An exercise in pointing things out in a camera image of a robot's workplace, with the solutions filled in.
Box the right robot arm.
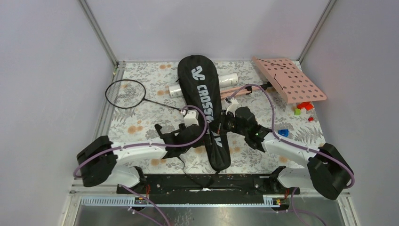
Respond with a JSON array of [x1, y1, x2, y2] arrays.
[[219, 107, 354, 200]]

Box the white shuttlecock tube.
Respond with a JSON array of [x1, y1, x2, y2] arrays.
[[168, 73, 239, 98]]

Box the red toy blocks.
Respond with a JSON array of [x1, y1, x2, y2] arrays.
[[296, 102, 314, 111]]

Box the green toy block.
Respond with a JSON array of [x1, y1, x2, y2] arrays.
[[294, 108, 301, 115]]

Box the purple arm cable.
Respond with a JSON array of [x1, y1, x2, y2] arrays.
[[73, 105, 209, 226], [226, 84, 356, 226]]

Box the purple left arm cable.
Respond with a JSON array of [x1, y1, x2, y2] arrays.
[[73, 105, 209, 226]]

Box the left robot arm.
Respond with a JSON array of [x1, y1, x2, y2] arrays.
[[73, 123, 212, 194]]

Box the black badminton racket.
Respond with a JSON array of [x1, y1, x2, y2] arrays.
[[105, 79, 181, 111]]

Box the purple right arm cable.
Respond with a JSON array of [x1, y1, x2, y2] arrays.
[[226, 84, 356, 226]]

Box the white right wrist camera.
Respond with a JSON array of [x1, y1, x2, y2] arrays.
[[225, 97, 239, 116]]

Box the blue plastic piece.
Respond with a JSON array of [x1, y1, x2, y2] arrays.
[[278, 129, 289, 137]]

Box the pink music stand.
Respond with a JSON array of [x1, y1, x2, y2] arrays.
[[219, 56, 328, 104]]

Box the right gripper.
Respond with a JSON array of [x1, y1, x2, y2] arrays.
[[208, 110, 248, 137]]

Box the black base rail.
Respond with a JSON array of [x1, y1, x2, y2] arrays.
[[131, 174, 300, 205]]

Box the floral tablecloth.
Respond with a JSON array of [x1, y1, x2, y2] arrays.
[[108, 62, 325, 174]]

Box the black racket bag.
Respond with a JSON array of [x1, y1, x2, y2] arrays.
[[177, 55, 231, 172]]

